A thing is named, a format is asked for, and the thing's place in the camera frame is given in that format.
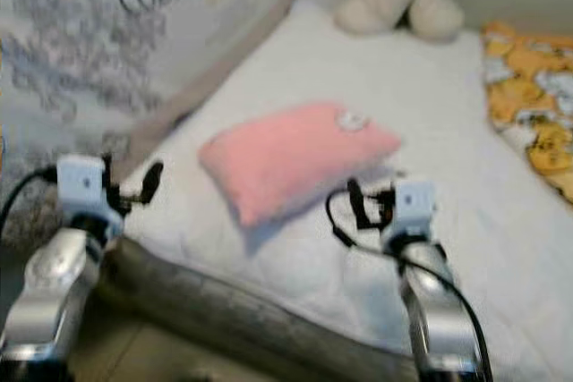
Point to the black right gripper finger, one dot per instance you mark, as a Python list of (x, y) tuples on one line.
[(356, 203)]

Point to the pink plush pillow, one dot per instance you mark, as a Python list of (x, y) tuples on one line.
[(291, 158)]

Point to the yellow cartoon egg blanket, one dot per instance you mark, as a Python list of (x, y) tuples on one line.
[(533, 87)]

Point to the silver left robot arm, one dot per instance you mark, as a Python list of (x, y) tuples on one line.
[(54, 292)]

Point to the grey patterned mattress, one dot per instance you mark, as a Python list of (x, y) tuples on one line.
[(233, 324)]

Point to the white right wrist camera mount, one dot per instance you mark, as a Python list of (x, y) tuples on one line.
[(416, 201)]

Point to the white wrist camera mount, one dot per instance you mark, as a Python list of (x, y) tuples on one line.
[(81, 183), (416, 201)]

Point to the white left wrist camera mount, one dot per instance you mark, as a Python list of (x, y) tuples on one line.
[(81, 183)]

